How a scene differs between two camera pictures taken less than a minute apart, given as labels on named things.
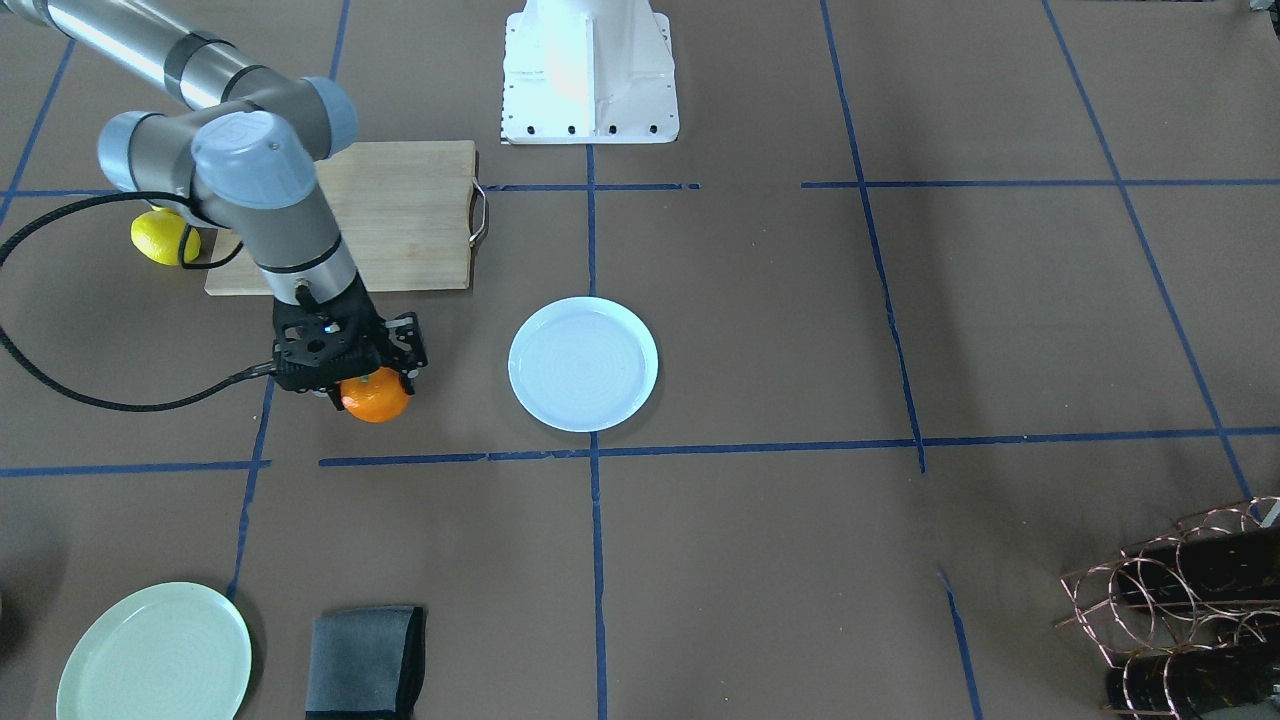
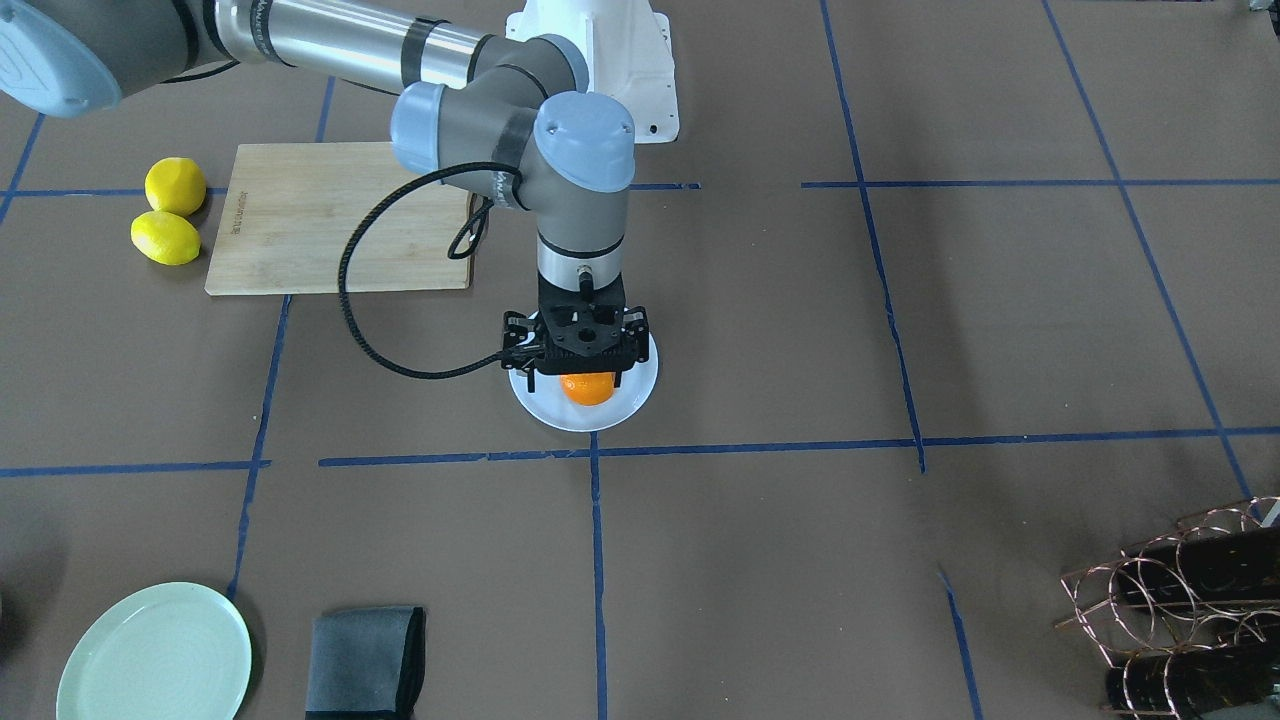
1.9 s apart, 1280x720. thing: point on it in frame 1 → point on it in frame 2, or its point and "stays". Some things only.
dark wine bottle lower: (1180, 684) stays
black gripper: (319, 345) → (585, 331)
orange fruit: (379, 396) → (588, 388)
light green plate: (176, 651) stays
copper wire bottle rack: (1192, 616) stays
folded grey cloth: (367, 664) stays
